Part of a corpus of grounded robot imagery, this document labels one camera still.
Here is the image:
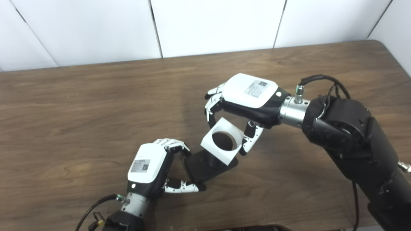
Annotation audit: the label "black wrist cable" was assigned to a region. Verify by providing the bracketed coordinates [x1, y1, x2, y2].
[297, 74, 361, 231]
[75, 194, 126, 231]

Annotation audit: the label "black peg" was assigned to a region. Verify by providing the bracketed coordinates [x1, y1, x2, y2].
[184, 149, 239, 183]

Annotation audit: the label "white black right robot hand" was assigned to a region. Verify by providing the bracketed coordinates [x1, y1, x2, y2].
[204, 73, 291, 156]

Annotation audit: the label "white square piece with hole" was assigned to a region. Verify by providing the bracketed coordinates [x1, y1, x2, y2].
[200, 117, 244, 166]

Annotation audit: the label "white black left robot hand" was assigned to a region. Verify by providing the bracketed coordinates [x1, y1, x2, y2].
[127, 138, 206, 198]

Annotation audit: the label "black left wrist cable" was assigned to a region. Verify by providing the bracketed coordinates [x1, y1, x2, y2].
[75, 194, 126, 231]

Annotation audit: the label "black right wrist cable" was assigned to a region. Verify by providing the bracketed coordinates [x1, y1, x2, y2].
[297, 74, 361, 231]

